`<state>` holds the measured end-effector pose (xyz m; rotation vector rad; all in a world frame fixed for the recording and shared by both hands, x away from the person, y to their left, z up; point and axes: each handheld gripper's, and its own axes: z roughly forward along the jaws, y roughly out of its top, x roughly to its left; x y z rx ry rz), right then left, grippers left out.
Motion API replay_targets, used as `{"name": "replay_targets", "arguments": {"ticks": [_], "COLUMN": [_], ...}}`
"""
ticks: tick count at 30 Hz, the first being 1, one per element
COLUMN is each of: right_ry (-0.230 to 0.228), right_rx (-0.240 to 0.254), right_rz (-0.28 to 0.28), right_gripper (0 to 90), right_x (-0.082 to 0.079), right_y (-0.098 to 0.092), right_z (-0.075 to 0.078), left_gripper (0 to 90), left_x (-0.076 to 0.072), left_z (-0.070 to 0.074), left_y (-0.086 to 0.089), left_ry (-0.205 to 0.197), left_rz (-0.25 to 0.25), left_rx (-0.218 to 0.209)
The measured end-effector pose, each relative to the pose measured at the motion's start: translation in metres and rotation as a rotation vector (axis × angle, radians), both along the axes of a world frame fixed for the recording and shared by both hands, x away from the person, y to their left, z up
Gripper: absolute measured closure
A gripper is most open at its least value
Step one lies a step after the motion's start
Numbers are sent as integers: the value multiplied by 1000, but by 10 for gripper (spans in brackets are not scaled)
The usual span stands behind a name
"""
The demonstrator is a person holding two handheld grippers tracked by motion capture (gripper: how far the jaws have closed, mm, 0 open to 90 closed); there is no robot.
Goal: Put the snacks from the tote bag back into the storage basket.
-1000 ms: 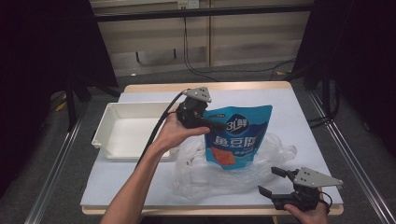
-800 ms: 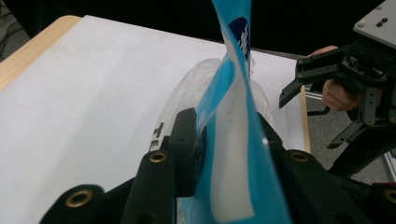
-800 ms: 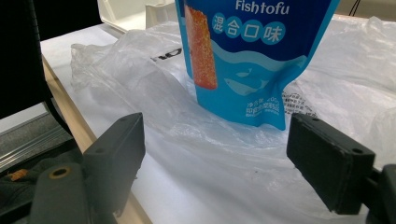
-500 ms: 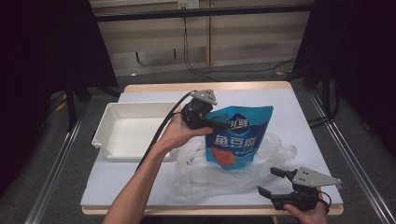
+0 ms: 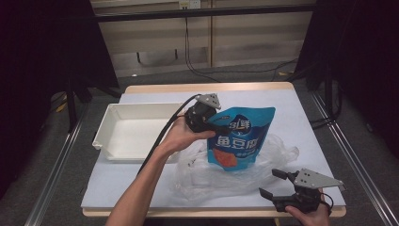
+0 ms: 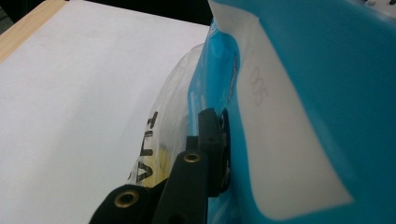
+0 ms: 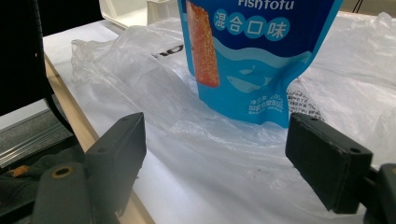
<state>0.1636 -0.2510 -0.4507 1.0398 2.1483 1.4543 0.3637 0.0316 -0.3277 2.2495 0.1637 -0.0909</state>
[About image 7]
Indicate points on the blue snack pouch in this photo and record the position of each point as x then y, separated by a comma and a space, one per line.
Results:
249, 46

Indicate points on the dark cloth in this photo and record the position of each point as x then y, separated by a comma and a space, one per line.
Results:
21, 186

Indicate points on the grey metal rail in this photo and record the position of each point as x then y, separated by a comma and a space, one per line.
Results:
28, 137

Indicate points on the white plastic bin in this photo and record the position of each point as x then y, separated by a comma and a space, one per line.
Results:
130, 11

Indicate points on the translucent plastic bag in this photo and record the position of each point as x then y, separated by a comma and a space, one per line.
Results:
140, 84

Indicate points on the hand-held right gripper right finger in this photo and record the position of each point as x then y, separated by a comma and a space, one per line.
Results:
327, 161

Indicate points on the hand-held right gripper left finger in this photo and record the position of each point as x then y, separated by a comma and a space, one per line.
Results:
118, 155

